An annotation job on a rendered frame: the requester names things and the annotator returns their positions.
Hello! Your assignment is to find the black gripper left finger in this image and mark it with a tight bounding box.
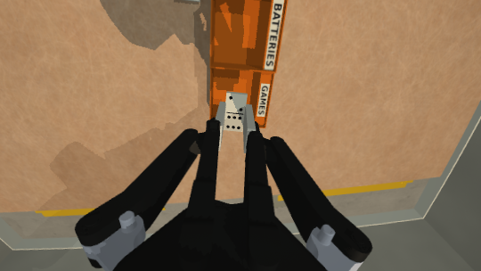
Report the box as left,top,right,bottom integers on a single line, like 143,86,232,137
75,102,226,271

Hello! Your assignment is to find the orange three-compartment bin rack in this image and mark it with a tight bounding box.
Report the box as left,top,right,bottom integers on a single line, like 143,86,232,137
209,0,288,128

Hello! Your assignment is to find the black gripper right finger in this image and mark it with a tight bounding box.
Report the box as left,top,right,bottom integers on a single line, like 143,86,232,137
243,104,372,271

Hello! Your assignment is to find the white domino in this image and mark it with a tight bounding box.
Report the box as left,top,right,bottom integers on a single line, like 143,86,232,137
224,91,248,132

